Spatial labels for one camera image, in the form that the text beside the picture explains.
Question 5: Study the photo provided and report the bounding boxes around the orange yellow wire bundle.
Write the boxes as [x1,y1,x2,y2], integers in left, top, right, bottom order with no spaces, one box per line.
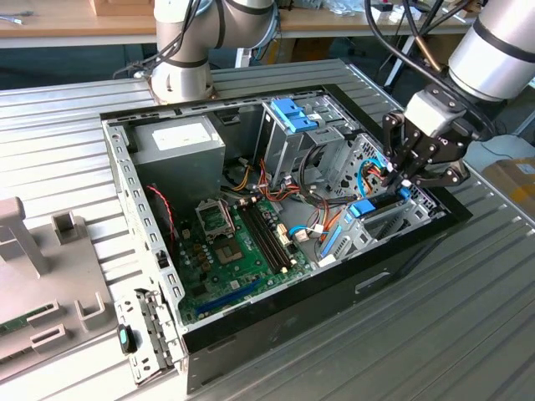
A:
[223,160,302,206]

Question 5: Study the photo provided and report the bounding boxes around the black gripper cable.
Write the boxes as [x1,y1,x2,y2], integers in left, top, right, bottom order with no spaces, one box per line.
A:
[363,0,498,135]

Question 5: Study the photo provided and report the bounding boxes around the small white box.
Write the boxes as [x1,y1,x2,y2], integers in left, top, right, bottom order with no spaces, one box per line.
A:
[369,3,423,22]

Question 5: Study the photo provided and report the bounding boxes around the large brown cardboard box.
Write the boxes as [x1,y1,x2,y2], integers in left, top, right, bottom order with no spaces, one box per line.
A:
[413,33,465,80]

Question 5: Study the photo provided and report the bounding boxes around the blue plastic drive latch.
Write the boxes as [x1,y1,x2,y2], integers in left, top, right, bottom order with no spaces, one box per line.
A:
[270,98,307,120]
[289,111,324,133]

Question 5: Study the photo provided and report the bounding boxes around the grey power supply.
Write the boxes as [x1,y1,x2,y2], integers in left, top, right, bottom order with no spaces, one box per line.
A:
[129,115,227,210]

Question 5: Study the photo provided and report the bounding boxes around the orange red power wire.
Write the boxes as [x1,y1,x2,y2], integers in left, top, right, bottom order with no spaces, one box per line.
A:
[319,165,390,237]

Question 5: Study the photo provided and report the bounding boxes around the green motherboard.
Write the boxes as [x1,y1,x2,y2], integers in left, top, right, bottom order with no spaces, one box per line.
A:
[173,195,317,327]

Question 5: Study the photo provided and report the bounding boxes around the black cable bundle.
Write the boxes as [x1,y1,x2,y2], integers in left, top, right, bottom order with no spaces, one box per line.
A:
[112,0,227,80]

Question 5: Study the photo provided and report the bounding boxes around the black open PC case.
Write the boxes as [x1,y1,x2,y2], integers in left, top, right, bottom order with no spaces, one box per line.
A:
[99,83,474,396]

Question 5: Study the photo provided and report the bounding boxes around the CPU socket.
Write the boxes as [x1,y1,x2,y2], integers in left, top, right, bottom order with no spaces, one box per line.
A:
[195,199,236,240]

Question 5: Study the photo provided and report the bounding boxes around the grey drive cage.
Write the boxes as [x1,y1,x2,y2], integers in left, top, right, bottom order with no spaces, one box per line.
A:
[253,95,361,191]

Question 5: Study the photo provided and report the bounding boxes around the grey metal disk bay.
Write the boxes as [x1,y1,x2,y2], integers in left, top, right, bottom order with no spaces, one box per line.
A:
[316,183,447,269]

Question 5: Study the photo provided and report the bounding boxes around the long wooden desk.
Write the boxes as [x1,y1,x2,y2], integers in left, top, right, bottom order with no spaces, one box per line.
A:
[278,0,477,87]

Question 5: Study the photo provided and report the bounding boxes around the black wire loop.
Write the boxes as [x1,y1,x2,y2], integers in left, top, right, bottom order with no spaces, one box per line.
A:
[298,144,335,206]

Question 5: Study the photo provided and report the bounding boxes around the square chipset chip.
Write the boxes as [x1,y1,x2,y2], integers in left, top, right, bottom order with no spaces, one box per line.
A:
[215,244,243,265]

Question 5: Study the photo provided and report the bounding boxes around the white flat panel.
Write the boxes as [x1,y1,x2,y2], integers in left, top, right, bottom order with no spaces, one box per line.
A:
[463,133,535,172]

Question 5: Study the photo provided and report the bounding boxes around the blue data wire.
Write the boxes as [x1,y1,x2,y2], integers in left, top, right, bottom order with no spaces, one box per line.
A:
[358,155,388,198]

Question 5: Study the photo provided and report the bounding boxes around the black RAM slot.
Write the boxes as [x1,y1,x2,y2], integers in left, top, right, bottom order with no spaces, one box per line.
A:
[250,203,294,272]
[241,205,286,276]

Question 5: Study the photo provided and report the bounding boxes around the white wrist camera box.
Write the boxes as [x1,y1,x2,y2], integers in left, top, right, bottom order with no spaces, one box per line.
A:
[403,89,467,137]

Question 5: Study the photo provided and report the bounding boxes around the green RAM stick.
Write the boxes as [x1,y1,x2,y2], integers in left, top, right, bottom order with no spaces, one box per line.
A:
[0,307,55,338]

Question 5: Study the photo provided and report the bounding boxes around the cardboard box with yellow tape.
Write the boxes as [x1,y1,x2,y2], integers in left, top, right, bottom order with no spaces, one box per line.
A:
[480,156,535,218]

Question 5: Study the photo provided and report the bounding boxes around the grey parts rack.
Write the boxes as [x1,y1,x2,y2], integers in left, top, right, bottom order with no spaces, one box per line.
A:
[0,196,118,383]

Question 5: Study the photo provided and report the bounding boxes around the square brown base plate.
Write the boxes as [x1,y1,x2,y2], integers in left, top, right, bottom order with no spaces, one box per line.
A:
[141,70,218,105]

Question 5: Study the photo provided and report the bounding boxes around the grey metal shelf frame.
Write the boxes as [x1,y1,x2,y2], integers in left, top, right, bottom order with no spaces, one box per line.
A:
[512,77,535,135]

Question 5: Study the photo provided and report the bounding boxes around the wooden box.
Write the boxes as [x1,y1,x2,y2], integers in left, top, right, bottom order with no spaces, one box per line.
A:
[89,0,155,17]

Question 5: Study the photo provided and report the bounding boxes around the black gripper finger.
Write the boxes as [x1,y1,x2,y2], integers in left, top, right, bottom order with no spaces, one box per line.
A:
[401,144,472,190]
[382,111,422,192]

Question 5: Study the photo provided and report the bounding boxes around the red black fan wire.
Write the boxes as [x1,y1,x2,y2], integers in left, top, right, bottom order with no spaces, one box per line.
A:
[146,185,176,251]

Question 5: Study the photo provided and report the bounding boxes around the blue expansion slot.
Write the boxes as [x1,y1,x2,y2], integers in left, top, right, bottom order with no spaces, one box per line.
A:
[195,278,264,317]

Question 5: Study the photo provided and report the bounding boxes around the short light blue wire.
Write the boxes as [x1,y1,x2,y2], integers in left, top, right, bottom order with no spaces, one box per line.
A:
[287,224,314,243]

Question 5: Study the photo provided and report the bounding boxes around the wooden desk with wrench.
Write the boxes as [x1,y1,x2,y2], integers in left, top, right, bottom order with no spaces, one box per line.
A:
[0,0,160,49]

